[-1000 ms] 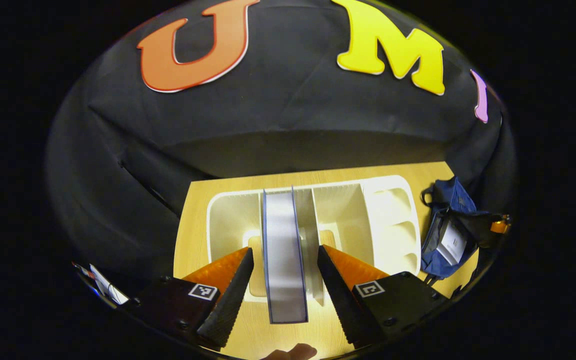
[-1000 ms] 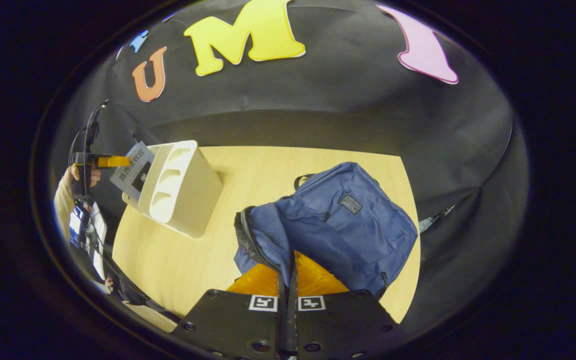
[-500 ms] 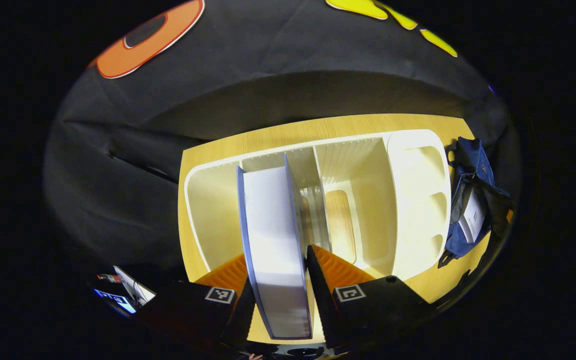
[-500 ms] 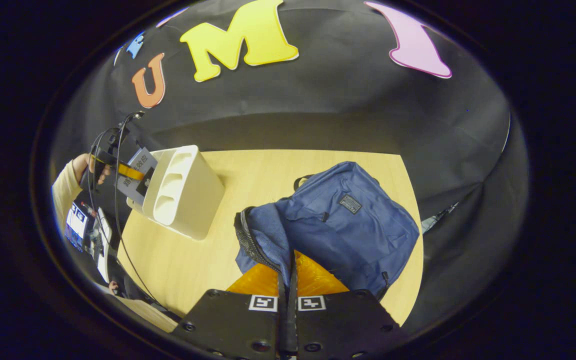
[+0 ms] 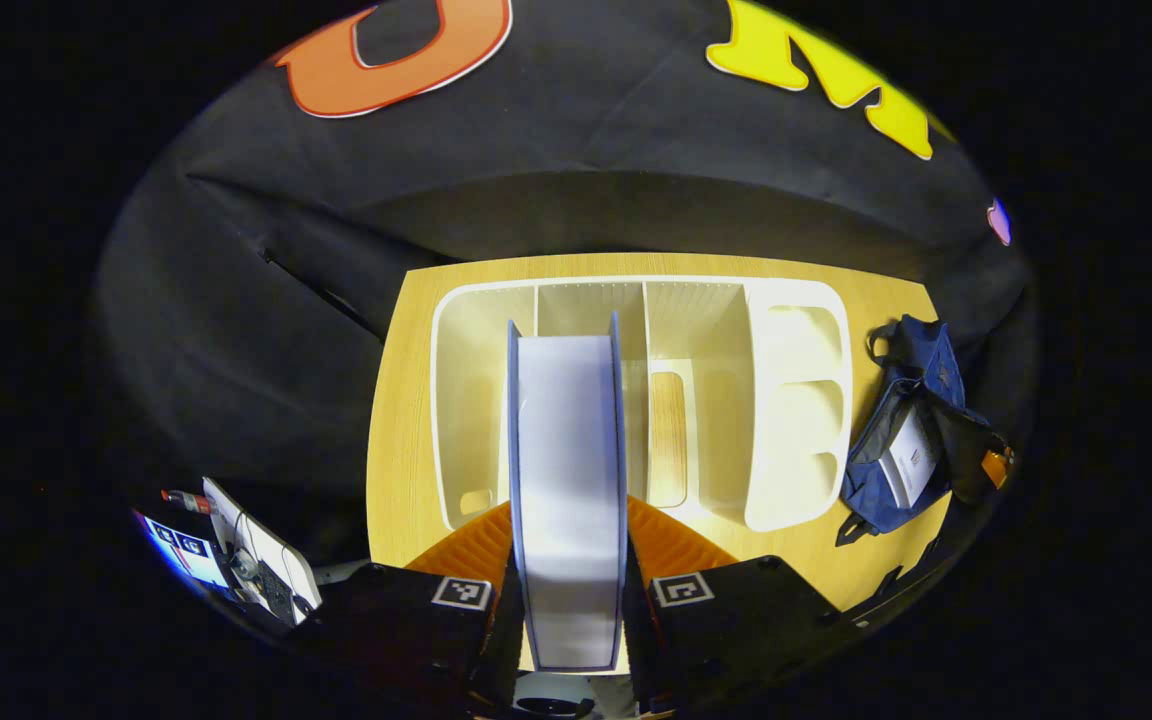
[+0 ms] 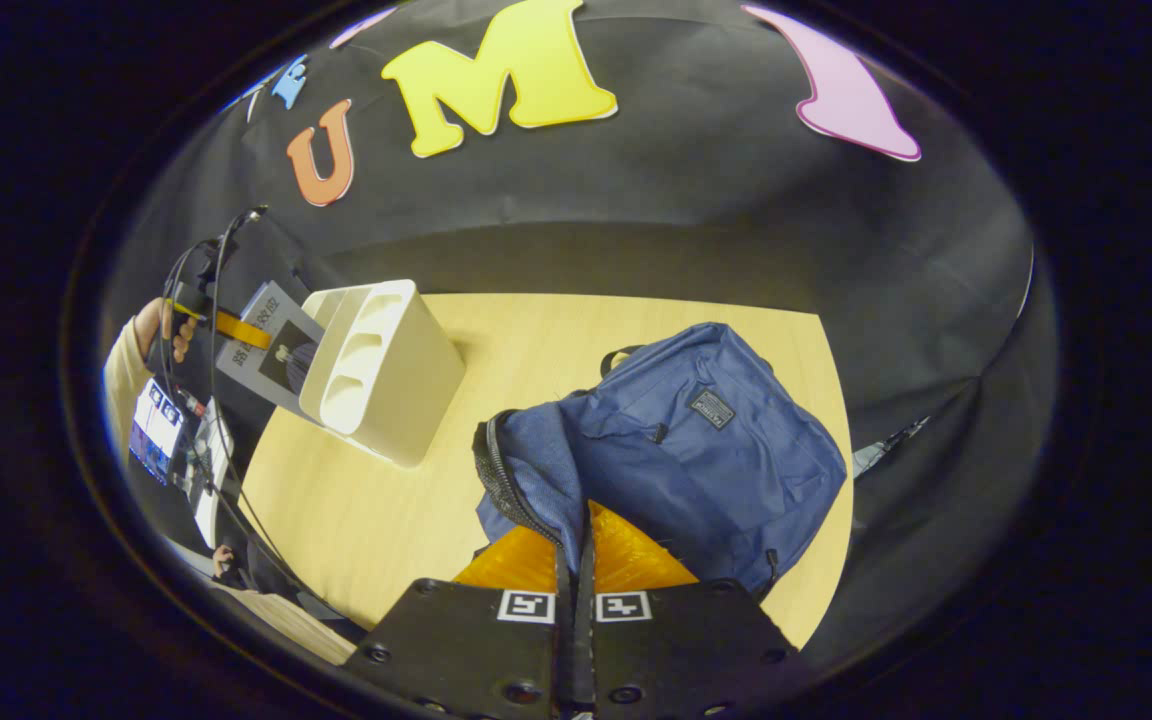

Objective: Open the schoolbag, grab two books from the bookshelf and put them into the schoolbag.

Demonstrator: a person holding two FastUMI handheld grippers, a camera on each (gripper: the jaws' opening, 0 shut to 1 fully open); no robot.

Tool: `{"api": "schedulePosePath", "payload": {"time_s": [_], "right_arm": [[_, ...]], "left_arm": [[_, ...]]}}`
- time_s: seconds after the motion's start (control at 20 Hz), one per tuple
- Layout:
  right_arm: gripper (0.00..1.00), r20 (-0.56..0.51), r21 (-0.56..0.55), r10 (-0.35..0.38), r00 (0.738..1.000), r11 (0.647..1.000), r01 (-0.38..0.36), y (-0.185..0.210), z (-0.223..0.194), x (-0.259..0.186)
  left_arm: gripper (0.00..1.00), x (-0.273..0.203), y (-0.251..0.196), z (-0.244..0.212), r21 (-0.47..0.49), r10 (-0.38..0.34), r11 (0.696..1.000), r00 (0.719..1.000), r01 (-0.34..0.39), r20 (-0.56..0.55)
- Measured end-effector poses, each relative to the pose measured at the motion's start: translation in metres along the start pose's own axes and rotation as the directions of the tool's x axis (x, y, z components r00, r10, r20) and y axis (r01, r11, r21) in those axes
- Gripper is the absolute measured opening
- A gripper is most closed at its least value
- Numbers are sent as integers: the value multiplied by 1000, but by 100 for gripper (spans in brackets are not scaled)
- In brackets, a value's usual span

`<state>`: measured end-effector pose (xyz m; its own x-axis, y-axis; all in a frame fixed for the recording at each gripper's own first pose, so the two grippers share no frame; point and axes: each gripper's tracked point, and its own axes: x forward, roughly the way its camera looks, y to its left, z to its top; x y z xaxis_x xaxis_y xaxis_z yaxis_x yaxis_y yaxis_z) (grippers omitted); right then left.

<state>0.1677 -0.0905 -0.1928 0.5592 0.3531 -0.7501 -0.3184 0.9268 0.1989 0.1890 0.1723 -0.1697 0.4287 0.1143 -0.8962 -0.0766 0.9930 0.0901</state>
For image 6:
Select grey cover book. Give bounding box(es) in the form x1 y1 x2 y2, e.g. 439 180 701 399
216 280 327 421

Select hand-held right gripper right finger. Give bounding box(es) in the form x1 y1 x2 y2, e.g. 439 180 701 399
576 500 805 720

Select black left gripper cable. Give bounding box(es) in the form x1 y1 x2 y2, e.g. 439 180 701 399
161 205 337 606

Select blue schoolbag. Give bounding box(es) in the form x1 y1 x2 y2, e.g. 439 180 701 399
473 322 849 601

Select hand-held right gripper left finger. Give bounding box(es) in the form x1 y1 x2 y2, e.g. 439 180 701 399
344 525 579 720

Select white desk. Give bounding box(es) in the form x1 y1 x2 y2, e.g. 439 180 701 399
191 400 239 549

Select white plastic bookshelf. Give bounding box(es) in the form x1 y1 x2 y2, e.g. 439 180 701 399
298 280 467 469

